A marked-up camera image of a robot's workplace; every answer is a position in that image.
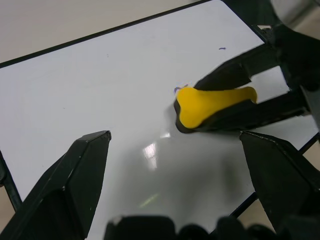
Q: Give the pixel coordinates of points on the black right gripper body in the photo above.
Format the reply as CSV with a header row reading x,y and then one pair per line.
x,y
300,57

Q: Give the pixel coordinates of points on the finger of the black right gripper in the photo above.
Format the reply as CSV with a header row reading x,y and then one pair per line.
x,y
225,75
262,115

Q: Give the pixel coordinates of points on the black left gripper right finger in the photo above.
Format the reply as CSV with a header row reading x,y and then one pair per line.
x,y
280,180

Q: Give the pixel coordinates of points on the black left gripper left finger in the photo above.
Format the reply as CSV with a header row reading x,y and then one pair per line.
x,y
62,190

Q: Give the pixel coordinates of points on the yellow eraser with black felt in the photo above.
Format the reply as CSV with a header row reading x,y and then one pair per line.
x,y
195,105

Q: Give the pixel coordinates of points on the whiteboard with black frame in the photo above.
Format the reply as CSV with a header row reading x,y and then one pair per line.
x,y
100,87

